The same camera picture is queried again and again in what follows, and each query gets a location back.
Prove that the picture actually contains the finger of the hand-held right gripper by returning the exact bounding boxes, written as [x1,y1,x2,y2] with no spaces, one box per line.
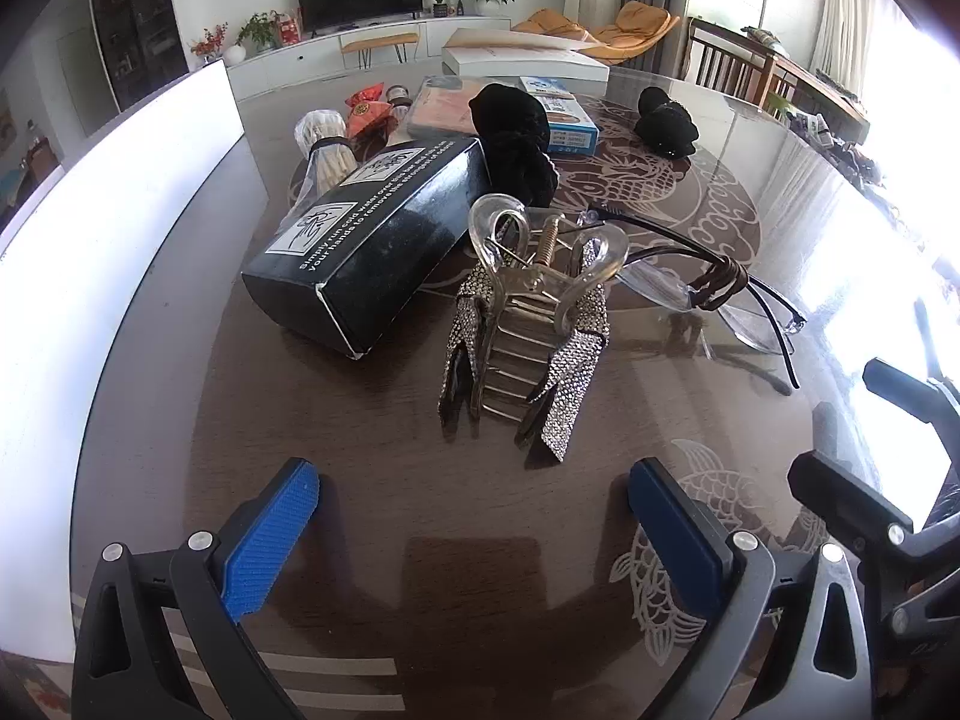
[862,358,960,481]
[787,450,960,650]

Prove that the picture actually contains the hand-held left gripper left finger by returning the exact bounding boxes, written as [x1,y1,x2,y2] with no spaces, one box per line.
[71,456,325,720]

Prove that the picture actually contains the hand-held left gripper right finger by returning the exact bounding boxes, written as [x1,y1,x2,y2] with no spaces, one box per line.
[628,457,875,720]

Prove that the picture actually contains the rimless eyeglasses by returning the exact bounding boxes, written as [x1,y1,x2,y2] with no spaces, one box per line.
[577,202,809,397]

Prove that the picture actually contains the rhinestone hair claw clip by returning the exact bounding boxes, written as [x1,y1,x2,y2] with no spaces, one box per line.
[437,193,629,466]

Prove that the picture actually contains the black printed cardboard box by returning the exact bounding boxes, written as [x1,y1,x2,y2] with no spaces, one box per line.
[241,137,494,361]

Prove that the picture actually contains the black beaded scrunchie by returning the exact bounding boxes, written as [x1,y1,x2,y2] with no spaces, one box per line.
[636,87,700,160]

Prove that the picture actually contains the bundle of bamboo skewers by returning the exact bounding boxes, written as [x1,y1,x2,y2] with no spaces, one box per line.
[289,109,361,218]

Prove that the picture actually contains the blue and white box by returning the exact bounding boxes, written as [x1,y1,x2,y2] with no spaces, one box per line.
[520,76,599,157]

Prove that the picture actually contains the red packet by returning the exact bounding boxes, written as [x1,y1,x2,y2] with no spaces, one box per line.
[345,85,398,140]

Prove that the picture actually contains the black velvet scrunchie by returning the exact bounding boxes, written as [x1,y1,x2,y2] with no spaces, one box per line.
[469,84,562,209]

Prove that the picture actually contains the pile of small clutter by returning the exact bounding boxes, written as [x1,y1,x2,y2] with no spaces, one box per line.
[787,109,901,188]

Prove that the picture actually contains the wooden side table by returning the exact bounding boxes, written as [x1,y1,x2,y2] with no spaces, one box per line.
[772,52,878,143]

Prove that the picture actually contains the wooden chair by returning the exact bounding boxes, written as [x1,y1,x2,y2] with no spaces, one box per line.
[686,15,796,102]

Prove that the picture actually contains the white sheer curtain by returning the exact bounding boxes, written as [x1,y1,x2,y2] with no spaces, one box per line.
[810,0,901,83]

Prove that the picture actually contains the orange lounge chair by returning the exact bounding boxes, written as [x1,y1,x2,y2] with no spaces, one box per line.
[512,1,681,67]

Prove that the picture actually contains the pink phone case package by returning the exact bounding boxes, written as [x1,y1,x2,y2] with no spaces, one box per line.
[396,76,526,147]

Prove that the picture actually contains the white television cabinet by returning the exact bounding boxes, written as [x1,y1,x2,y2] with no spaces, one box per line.
[225,13,515,102]

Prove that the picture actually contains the red flowers in vase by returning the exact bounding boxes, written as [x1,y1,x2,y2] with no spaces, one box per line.
[189,22,230,65]

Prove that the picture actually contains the bushy potted plant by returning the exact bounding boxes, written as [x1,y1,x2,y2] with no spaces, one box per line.
[236,11,290,53]

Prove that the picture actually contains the orange topped bench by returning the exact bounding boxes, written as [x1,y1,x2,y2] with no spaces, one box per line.
[339,31,421,68]

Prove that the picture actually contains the beige flat cardboard sheet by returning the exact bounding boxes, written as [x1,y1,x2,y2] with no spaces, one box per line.
[442,28,601,57]

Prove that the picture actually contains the dark glass display cabinet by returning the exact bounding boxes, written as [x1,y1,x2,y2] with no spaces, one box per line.
[86,0,188,113]

